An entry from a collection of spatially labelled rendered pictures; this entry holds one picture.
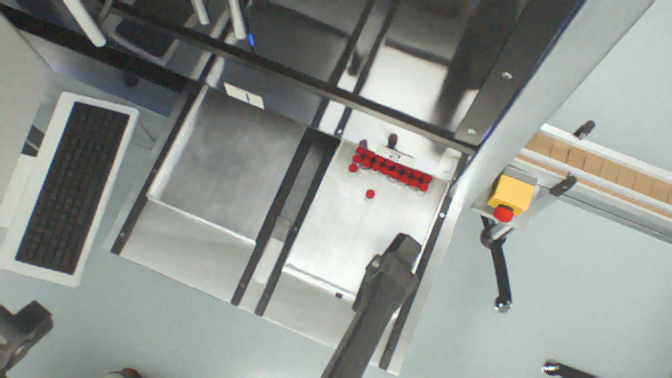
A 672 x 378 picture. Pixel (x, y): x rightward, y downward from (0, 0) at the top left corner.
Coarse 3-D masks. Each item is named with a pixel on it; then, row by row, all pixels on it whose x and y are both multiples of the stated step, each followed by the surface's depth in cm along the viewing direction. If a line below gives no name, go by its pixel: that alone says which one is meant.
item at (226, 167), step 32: (224, 96) 155; (192, 128) 153; (224, 128) 153; (256, 128) 153; (288, 128) 153; (192, 160) 151; (224, 160) 151; (256, 160) 151; (288, 160) 151; (160, 192) 149; (192, 192) 149; (224, 192) 149; (256, 192) 149; (224, 224) 147; (256, 224) 147
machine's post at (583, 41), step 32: (608, 0) 68; (640, 0) 66; (576, 32) 75; (608, 32) 72; (544, 64) 83; (576, 64) 81; (544, 96) 91; (512, 128) 104; (480, 160) 121; (448, 192) 146; (480, 192) 137
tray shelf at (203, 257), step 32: (320, 160) 151; (160, 224) 147; (192, 224) 147; (448, 224) 148; (128, 256) 145; (160, 256) 145; (192, 256) 145; (224, 256) 145; (224, 288) 144; (256, 288) 144; (288, 288) 144; (320, 288) 144; (288, 320) 142; (320, 320) 142; (416, 320) 143
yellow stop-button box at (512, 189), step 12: (504, 168) 136; (504, 180) 135; (516, 180) 135; (528, 180) 135; (492, 192) 138; (504, 192) 134; (516, 192) 134; (528, 192) 135; (492, 204) 139; (504, 204) 136; (516, 204) 134; (528, 204) 134; (516, 216) 140
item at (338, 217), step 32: (384, 160) 151; (320, 192) 148; (352, 192) 149; (384, 192) 149; (320, 224) 147; (352, 224) 147; (384, 224) 148; (416, 224) 148; (288, 256) 142; (320, 256) 145; (352, 256) 146; (352, 288) 144
